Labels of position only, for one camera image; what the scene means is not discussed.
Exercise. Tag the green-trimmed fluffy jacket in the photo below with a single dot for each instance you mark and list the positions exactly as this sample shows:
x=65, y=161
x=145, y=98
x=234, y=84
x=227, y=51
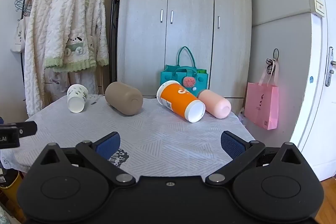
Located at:
x=76, y=16

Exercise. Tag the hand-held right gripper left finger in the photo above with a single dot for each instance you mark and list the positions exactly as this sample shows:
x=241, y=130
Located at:
x=109, y=144

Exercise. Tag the light grey wardrobe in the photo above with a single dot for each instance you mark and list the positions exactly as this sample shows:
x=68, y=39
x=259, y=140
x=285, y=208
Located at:
x=189, y=3

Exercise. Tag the pink paper bag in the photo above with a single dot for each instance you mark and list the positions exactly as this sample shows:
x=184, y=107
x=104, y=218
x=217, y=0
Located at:
x=262, y=106

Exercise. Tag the pink cup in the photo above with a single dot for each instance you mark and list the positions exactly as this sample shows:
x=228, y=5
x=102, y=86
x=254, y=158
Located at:
x=215, y=106

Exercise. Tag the taupe cup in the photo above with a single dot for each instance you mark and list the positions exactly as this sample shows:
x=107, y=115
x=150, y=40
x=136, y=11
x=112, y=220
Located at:
x=123, y=98

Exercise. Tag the teal tote bag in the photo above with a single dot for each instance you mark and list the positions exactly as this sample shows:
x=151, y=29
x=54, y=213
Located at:
x=172, y=78

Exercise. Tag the white light switch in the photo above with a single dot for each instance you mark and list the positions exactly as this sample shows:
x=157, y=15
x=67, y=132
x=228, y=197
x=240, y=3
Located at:
x=318, y=6

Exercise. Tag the blue round sticker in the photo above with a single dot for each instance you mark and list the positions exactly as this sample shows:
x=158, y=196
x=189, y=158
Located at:
x=311, y=79

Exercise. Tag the yellow container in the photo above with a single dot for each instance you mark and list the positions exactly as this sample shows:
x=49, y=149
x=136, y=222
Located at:
x=9, y=187

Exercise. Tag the grey patterned tablecloth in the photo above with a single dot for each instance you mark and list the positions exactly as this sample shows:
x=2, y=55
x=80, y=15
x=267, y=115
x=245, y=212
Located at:
x=162, y=134

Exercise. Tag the white fluffy robe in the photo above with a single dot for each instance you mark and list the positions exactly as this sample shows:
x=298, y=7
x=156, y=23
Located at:
x=34, y=56

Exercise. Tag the white door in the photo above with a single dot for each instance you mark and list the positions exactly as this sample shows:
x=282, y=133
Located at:
x=315, y=108

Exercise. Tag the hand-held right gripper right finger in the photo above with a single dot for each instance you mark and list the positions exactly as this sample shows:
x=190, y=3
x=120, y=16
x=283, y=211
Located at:
x=232, y=144

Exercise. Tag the watermelon slice charm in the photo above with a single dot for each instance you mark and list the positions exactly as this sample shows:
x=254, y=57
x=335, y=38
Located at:
x=189, y=82

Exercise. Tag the orange paper cup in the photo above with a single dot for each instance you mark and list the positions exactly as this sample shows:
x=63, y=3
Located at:
x=179, y=102

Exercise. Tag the white paper cup green print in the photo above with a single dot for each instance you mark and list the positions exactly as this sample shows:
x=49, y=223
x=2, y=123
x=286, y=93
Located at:
x=76, y=98

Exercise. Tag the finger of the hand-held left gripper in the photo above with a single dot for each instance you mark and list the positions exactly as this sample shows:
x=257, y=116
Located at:
x=27, y=128

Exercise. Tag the white canvas tote bag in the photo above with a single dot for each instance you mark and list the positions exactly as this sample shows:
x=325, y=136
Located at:
x=18, y=37

